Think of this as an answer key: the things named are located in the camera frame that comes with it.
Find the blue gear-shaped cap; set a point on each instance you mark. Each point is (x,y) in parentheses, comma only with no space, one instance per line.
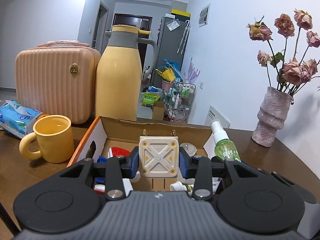
(100,180)

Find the white tape roll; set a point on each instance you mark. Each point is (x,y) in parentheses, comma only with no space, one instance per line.
(190,149)

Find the dried pink roses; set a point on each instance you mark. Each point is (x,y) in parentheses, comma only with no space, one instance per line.
(293,69)

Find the wire storage cart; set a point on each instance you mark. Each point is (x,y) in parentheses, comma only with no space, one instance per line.
(179,100)

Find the pink ribbed small suitcase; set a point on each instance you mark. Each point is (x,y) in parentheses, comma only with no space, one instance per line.
(58,78)

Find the red cardboard pumpkin box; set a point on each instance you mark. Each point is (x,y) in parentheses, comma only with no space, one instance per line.
(79,177)

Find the yellow watering can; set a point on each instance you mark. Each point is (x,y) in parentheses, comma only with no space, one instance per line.
(167,75)

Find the beige square charger plug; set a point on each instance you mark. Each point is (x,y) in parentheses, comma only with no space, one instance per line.
(158,155)

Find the small cardboard box floor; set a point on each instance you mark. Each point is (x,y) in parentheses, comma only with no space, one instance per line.
(158,110)

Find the white board against wall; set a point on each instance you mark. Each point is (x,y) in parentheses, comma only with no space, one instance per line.
(214,114)

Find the orange tangerine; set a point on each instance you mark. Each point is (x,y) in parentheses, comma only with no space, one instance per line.
(42,116)

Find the green spray bottle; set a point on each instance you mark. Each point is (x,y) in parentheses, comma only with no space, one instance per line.
(224,147)

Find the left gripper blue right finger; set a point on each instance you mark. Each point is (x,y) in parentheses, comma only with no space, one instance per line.
(184,163)

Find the grey refrigerator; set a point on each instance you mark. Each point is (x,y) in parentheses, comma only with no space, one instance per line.
(167,46)

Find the yellow ceramic mug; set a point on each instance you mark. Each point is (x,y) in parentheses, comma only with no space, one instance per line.
(51,140)

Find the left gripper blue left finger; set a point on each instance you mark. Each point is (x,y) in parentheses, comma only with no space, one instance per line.
(132,163)

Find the pink textured vase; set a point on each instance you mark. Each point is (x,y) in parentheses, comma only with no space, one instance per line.
(271,116)

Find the blue tissue pack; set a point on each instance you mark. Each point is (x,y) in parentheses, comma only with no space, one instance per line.
(17,119)

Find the red white lint brush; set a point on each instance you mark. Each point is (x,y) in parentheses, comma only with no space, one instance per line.
(117,152)

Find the yellow thermos jug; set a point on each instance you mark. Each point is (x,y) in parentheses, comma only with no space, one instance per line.
(120,73)

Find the white small spray bottle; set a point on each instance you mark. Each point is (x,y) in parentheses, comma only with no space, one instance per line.
(178,186)

